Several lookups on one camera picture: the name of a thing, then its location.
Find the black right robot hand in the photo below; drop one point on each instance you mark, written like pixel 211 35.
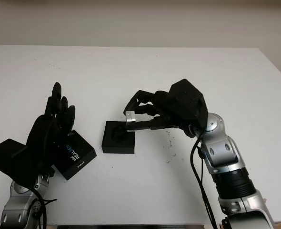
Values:
pixel 160 102

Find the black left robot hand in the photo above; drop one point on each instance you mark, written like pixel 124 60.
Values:
pixel 43 138

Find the small silver camera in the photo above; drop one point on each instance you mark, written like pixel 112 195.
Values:
pixel 130 119

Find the black RealSense box lid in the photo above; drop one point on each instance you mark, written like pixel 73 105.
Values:
pixel 83 159

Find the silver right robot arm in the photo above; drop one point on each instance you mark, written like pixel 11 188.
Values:
pixel 219 148

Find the black box base with insert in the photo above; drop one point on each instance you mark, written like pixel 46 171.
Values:
pixel 112 146

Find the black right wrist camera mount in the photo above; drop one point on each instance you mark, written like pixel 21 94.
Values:
pixel 188 102

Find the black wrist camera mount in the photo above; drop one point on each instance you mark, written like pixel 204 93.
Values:
pixel 12 162
pixel 188 102

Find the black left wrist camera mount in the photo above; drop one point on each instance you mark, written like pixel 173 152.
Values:
pixel 12 162

